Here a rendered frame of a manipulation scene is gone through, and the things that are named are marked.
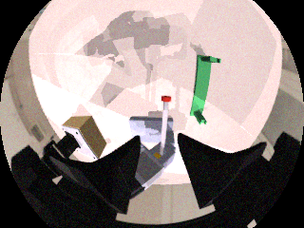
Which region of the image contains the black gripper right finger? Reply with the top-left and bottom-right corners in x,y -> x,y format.
178,133 -> 267,209

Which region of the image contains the grey tapered pin with red cap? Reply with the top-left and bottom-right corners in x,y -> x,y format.
160,95 -> 172,156

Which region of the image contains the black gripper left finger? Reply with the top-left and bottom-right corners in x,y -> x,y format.
50,134 -> 141,214

